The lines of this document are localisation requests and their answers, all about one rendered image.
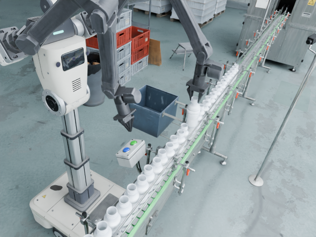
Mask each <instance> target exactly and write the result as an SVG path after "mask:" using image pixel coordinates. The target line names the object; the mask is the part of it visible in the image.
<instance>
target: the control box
mask: <svg viewBox="0 0 316 237"><path fill-rule="evenodd" d="M131 141H136V144H133V145H131ZM126 147H128V148H129V151H126V152H124V151H123V149H124V148H126ZM145 153H146V145H145V141H144V140H137V139H132V140H130V141H129V142H128V143H127V144H126V145H125V146H124V147H123V148H122V149H121V150H120V151H119V152H118V153H116V157H117V160H118V163H119V165H120V166H124V167H129V168H133V167H134V165H135V167H136V169H137V171H138V173H139V174H140V173H141V172H142V170H141V167H140V163H139V160H140V159H141V158H142V157H143V156H144V155H145ZM138 165H139V167H138Z"/></svg>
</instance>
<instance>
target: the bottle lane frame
mask: <svg viewBox="0 0 316 237"><path fill-rule="evenodd" d="M270 39H271V36H269V39H267V40H266V42H265V43H264V44H266V43H267V42H268V45H269V43H270ZM259 40H260V39H259ZM255 45H256V44H255ZM253 47H254V46H253ZM264 49H265V45H263V46H262V48H261V49H260V50H259V52H258V53H257V55H258V56H259V54H260V53H261V56H262V54H263V52H264ZM247 55H248V54H247ZM245 57H246V56H245ZM243 60H244V59H243ZM257 60H258V57H256V56H255V57H254V60H252V61H251V63H250V64H249V65H248V67H247V68H246V70H249V69H250V67H251V65H252V68H254V66H255V65H256V63H257ZM241 62H242V61H241ZM241 62H240V63H241ZM239 65H240V64H239ZM247 74H248V72H247V71H244V74H243V75H242V76H241V77H240V78H239V80H238V81H237V82H236V84H235V85H234V86H233V88H232V90H236V87H238V91H239V89H240V88H241V86H242V84H243V83H244V82H245V80H246V77H247ZM241 80H242V81H241ZM240 81H241V84H240ZM239 85H240V88H239ZM233 96H234V92H232V91H230V93H229V95H228V96H227V97H226V98H225V99H224V101H223V102H222V103H221V105H220V106H219V108H218V109H217V110H216V112H215V113H214V115H213V116H212V117H211V118H213V119H216V116H219V120H220V119H221V117H222V116H223V114H224V112H225V111H226V110H225V109H224V108H225V105H226V101H228V102H227V105H230V103H231V102H232V99H233ZM227 105H226V109H227V108H228V106H227ZM213 126H214V121H212V120H209V124H208V125H206V126H205V128H204V129H203V130H202V132H200V135H198V137H197V139H196V140H195V141H194V142H193V144H192V146H190V149H189V150H188V151H187V153H186V154H185V156H184V157H183V158H182V160H181V161H180V163H182V164H185V161H189V164H190V165H191V163H192V162H193V160H194V159H195V157H196V155H197V154H198V153H199V151H200V150H201V148H202V146H203V145H204V143H205V142H206V141H205V140H204V137H205V133H206V130H208V131H207V135H210V134H211V132H212V131H213ZM190 165H189V166H190ZM176 174H177V177H176V179H177V181H180V180H181V179H182V175H183V167H182V166H180V165H178V167H177V170H175V171H172V174H171V175H170V176H168V177H169V178H168V179H167V181H165V184H164V185H163V186H162V187H161V186H160V187H161V189H160V191H159V192H156V193H157V195H156V196H155V198H152V199H153V201H152V202H151V203H150V205H149V204H147V205H148V208H147V209H146V210H145V211H143V210H142V211H143V215H142V216H141V217H140V218H138V217H137V218H138V219H139V220H138V222H137V223H136V224H135V225H132V226H133V229H132V230H131V231H130V233H127V232H126V233H127V237H144V236H145V234H146V231H147V226H148V223H149V221H150V220H152V219H153V215H154V213H155V212H156V211H157V210H158V213H159V212H160V211H161V209H162V208H163V206H164V205H165V203H166V202H167V200H168V199H169V197H170V196H171V194H172V192H173V191H174V189H175V186H174V185H173V184H174V181H175V180H174V178H175V176H176Z"/></svg>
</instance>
